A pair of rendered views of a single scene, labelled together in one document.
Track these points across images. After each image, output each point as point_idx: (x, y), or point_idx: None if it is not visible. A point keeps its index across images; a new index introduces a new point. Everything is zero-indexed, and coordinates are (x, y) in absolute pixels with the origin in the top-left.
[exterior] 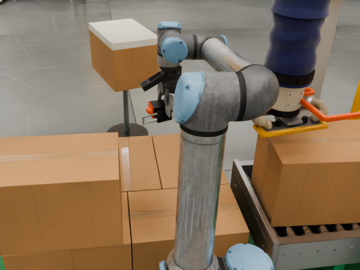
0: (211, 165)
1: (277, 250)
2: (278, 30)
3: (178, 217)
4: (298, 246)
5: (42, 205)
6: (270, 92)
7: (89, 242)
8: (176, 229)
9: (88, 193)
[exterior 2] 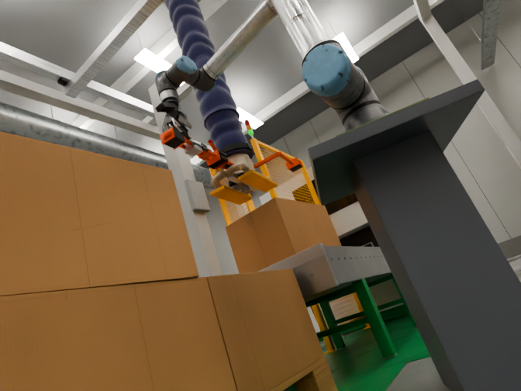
0: None
1: (326, 252)
2: (219, 122)
3: (298, 11)
4: (332, 249)
5: (85, 185)
6: None
7: (157, 268)
8: (301, 21)
9: (144, 180)
